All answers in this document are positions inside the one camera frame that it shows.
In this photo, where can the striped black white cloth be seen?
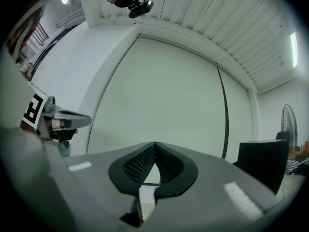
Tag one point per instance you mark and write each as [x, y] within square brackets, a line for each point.
[297, 165]

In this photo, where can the large white wall panel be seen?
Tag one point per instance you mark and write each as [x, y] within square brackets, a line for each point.
[157, 93]

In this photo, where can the tall black cabinet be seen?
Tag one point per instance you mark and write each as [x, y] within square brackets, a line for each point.
[263, 163]

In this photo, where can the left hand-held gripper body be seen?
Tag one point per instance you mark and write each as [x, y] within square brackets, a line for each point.
[31, 110]

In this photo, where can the long ceiling tube light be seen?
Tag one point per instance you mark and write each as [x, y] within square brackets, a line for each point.
[293, 49]

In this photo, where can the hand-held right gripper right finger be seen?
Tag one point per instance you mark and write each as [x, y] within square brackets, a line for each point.
[217, 190]

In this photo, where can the black standing fan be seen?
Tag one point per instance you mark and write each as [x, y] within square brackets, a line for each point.
[288, 124]

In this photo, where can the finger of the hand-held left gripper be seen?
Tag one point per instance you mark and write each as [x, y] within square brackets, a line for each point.
[79, 120]

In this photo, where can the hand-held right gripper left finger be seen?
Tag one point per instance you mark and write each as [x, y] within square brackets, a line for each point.
[96, 178]

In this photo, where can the black head camera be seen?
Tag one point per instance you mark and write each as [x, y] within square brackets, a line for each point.
[141, 7]

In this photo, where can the person's left hand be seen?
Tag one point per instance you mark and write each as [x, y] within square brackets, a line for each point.
[65, 134]

